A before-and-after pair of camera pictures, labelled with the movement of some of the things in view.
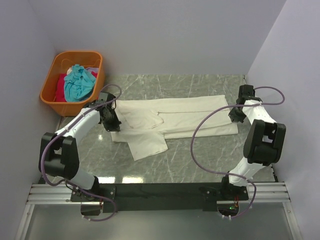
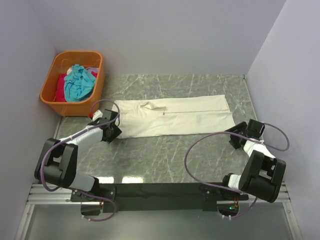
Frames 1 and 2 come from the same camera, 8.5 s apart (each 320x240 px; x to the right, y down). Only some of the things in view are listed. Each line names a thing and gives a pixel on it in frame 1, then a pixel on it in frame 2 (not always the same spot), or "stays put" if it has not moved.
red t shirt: (60, 96) stays put
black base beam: (124, 197) stays put
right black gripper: (235, 116) → (236, 133)
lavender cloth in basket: (90, 69) stays put
